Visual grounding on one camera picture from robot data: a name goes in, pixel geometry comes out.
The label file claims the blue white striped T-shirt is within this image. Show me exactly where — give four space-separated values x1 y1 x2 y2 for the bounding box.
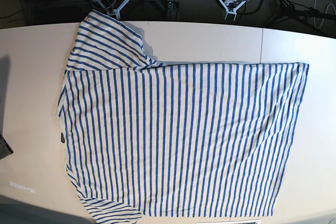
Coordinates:
57 10 309 223

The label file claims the black tripod stand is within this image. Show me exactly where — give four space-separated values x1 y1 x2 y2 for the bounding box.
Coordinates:
266 0 335 33

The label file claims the dark object at left edge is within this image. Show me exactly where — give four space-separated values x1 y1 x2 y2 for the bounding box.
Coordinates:
0 135 14 159

